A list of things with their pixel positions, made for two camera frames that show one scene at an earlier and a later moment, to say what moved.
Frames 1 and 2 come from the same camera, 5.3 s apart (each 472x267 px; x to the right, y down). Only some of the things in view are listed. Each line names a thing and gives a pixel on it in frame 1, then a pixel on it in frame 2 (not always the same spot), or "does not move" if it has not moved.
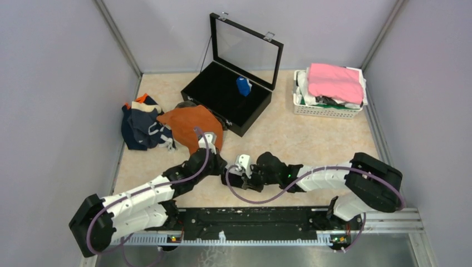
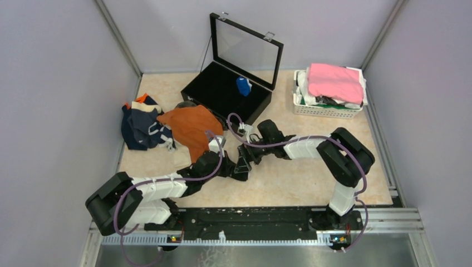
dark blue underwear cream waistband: (150, 131) does not move
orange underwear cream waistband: (188, 123) does not move
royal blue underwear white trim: (244, 85) does not move
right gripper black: (251, 182) → (246, 153)
